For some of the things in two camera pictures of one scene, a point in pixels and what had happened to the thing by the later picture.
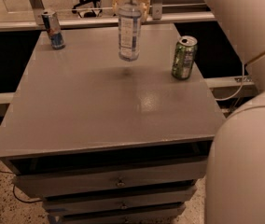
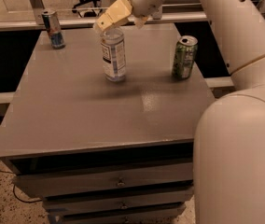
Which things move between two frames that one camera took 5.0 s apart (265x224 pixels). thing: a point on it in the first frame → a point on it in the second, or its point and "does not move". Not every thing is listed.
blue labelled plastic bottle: x=129 y=31 → x=114 y=54
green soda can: x=184 y=58 does not move
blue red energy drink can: x=53 y=29 does not move
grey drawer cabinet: x=106 y=140 does not move
